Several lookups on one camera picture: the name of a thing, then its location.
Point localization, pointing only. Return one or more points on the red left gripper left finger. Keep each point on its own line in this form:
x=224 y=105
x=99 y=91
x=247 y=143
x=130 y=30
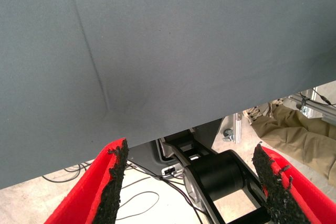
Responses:
x=86 y=195

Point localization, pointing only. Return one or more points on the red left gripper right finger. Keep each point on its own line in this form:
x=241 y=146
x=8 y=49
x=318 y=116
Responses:
x=294 y=197

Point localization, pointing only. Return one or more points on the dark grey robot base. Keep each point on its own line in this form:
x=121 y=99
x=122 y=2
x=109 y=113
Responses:
x=147 y=155

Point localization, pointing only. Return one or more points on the person in khaki trousers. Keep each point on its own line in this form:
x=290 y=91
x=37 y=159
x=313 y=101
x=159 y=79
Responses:
x=288 y=129

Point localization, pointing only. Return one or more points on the grey caster wheel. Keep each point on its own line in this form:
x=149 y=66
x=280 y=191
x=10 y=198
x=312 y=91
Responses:
x=228 y=134

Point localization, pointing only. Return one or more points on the dark grey table cloth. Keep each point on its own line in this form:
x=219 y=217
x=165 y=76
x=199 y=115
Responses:
x=157 y=51

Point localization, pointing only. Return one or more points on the aluminium profile frame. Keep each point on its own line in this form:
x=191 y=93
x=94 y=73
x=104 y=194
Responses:
x=309 y=111

